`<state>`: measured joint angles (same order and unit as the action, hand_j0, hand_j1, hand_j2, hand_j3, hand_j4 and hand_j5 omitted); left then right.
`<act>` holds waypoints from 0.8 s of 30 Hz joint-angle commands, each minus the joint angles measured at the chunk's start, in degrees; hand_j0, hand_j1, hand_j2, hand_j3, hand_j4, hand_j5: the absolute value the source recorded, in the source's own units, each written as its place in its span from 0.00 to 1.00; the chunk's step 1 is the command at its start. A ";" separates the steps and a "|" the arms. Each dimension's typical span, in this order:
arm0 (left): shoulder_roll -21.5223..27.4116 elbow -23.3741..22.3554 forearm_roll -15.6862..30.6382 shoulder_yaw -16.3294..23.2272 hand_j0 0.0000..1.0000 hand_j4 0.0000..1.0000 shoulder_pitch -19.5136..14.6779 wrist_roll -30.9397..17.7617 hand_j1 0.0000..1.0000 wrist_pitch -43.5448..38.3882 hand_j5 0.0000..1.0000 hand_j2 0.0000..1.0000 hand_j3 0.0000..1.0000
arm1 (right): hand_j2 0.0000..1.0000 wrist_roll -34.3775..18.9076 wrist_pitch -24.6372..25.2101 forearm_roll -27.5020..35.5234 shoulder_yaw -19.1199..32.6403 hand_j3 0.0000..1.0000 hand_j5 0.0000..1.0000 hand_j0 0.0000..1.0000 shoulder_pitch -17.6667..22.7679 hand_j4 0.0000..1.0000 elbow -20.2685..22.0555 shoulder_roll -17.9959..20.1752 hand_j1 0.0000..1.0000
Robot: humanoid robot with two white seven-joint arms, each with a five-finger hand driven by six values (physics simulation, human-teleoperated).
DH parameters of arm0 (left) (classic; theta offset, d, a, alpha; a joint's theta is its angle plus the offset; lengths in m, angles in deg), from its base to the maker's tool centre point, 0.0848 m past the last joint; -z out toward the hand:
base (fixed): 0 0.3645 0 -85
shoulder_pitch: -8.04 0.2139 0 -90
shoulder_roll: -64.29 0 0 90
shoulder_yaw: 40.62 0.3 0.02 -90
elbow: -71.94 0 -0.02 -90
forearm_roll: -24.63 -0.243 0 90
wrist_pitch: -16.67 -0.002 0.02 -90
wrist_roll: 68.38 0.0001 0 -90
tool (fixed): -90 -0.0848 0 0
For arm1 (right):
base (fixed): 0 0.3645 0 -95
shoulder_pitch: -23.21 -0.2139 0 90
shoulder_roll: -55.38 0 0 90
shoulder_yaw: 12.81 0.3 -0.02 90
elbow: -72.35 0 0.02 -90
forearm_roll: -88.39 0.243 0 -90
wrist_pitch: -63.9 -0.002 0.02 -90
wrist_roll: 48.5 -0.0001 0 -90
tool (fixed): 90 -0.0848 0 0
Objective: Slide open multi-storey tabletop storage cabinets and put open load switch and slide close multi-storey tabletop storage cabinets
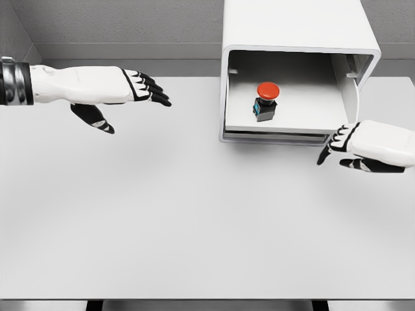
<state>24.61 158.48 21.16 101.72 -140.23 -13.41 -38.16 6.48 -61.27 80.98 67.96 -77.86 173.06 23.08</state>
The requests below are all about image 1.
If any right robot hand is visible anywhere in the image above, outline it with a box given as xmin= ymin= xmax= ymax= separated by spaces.
xmin=316 ymin=120 xmax=415 ymax=175

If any white cabinet drawer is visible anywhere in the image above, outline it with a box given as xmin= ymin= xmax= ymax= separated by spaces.
xmin=222 ymin=53 xmax=361 ymax=142

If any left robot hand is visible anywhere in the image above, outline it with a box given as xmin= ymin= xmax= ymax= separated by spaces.
xmin=63 ymin=65 xmax=172 ymax=135

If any white tabletop storage cabinet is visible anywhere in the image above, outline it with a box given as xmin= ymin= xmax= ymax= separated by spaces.
xmin=219 ymin=0 xmax=382 ymax=146

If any red button load switch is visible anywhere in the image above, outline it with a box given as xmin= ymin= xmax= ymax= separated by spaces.
xmin=253 ymin=82 xmax=280 ymax=123

